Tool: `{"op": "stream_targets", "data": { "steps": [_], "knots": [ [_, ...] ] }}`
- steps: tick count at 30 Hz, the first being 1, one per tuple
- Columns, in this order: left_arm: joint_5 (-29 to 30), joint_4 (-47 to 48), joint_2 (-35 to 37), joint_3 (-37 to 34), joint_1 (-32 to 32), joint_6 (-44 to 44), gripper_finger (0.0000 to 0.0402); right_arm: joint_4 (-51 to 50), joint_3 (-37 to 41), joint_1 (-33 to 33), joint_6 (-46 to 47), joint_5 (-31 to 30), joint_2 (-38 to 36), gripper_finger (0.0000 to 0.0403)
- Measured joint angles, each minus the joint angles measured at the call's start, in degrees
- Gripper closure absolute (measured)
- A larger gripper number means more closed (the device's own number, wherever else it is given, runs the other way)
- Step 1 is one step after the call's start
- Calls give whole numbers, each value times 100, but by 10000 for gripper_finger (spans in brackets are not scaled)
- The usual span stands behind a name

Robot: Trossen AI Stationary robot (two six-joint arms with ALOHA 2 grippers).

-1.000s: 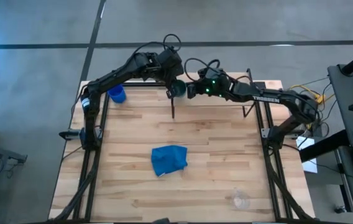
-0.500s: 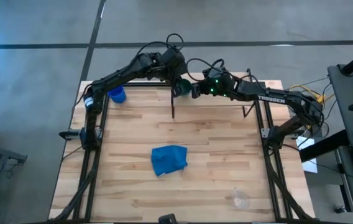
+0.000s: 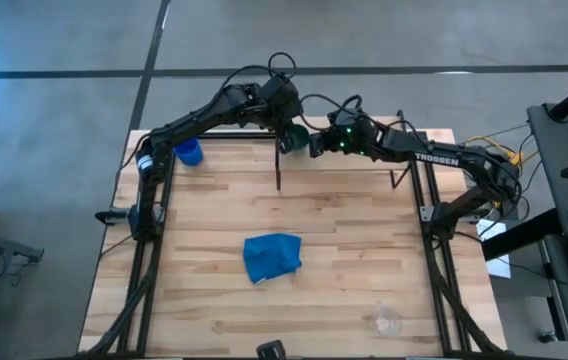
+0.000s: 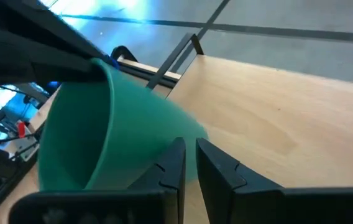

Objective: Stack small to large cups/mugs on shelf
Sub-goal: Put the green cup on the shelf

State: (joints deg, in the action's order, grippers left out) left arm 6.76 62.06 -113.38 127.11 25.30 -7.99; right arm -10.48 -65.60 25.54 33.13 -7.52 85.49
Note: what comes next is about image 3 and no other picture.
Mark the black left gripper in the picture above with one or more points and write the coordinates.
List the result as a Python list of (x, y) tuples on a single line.
[(284, 102)]

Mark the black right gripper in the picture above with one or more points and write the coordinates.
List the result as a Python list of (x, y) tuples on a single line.
[(354, 137)]

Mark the green plastic cup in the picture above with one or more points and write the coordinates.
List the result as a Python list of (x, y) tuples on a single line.
[(298, 137)]

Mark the blue plastic mug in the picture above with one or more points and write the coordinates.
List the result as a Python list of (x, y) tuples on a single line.
[(190, 152)]

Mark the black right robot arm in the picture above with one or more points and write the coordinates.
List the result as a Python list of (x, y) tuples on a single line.
[(439, 157)]

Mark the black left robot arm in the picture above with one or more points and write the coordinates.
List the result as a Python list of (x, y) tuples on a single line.
[(189, 122)]

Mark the blue folded cloth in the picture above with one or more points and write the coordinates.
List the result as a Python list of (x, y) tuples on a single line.
[(271, 257)]

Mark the white paper sheet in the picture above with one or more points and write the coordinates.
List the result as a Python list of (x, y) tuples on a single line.
[(496, 250)]

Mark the dark grey side desk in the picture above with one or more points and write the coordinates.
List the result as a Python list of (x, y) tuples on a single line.
[(559, 175)]

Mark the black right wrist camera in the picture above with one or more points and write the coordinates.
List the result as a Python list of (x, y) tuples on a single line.
[(349, 117)]

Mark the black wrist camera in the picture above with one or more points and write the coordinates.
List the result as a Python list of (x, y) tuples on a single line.
[(349, 117), (283, 87)]

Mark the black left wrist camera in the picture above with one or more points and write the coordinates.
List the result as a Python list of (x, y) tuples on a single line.
[(283, 87)]

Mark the black aluminium table frame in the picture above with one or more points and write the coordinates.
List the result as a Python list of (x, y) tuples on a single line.
[(234, 135)]

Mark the black table-level camera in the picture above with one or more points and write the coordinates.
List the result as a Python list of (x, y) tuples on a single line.
[(270, 350)]

